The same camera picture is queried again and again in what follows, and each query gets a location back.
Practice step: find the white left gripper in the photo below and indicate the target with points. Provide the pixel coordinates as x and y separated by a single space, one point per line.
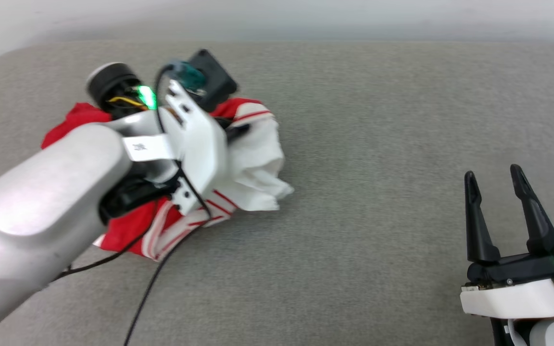
202 149

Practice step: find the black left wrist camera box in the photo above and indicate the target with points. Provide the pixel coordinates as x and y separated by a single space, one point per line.
212 77

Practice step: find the red and white jersey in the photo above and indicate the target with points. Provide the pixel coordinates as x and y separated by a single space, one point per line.
253 168

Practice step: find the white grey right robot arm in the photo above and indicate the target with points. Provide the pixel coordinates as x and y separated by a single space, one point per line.
551 334

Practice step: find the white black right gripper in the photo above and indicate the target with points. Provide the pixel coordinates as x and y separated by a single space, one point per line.
517 295

